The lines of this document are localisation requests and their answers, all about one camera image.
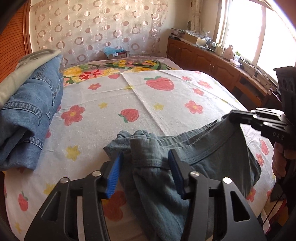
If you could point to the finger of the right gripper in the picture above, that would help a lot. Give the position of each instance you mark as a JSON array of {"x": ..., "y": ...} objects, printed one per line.
[
  {"x": 247, "y": 119},
  {"x": 242, "y": 112}
]

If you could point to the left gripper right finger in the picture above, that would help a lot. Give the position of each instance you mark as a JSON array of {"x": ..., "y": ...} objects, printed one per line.
[{"x": 181, "y": 174}]

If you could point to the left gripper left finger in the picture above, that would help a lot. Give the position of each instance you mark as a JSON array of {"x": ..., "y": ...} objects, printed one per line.
[{"x": 111, "y": 171}]

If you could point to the teal grey pants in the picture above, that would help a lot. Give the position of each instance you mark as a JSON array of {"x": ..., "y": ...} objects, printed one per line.
[{"x": 155, "y": 170}]

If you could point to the right hand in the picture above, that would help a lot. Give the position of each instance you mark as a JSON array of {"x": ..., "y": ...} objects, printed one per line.
[{"x": 280, "y": 158}]

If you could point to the wooden side cabinet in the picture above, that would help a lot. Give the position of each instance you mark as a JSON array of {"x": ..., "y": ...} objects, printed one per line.
[{"x": 245, "y": 88}]

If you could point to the white strawberry flower blanket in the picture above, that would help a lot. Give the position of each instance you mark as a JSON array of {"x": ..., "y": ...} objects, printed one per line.
[{"x": 93, "y": 112}]

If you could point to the cardboard box on cabinet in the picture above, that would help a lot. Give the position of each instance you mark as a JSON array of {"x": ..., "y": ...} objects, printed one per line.
[{"x": 195, "y": 39}]

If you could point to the folded blue jeans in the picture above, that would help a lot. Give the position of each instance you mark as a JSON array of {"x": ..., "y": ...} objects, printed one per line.
[{"x": 26, "y": 116}]

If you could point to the large floral bedspread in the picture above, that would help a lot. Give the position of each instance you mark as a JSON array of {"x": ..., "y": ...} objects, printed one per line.
[{"x": 113, "y": 68}]

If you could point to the cardboard box with blue cloth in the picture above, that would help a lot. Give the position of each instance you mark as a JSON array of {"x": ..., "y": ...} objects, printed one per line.
[{"x": 114, "y": 53}]

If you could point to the folded beige garment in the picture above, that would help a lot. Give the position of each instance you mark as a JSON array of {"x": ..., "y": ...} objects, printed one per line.
[{"x": 24, "y": 69}]

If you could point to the circle patterned sheer curtain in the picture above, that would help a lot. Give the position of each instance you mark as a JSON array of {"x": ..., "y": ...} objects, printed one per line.
[{"x": 82, "y": 29}]

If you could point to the wooden louvered wardrobe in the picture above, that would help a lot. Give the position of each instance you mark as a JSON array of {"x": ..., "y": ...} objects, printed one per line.
[{"x": 15, "y": 36}]

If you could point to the window with wooden frame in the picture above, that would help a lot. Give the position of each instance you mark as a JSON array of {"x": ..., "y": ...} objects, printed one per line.
[{"x": 260, "y": 32}]

